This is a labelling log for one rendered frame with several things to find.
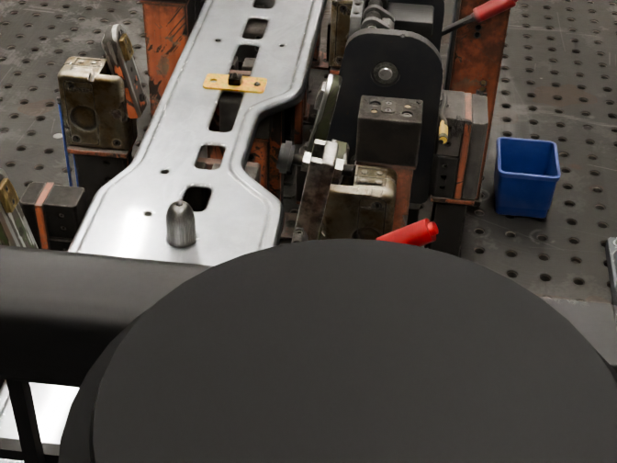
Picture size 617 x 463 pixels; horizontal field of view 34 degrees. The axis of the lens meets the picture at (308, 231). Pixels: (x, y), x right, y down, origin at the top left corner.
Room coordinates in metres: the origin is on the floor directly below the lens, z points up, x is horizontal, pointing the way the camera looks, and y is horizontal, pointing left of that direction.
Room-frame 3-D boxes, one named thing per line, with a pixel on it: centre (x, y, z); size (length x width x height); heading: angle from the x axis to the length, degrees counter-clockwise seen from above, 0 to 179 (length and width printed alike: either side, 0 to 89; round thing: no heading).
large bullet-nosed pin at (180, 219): (0.87, 0.14, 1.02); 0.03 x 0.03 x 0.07
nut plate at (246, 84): (1.20, 0.11, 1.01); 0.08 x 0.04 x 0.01; 84
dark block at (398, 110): (0.96, -0.09, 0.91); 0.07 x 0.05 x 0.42; 85
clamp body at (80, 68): (1.16, 0.29, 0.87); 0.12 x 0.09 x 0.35; 85
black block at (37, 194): (0.95, 0.30, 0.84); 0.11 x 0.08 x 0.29; 85
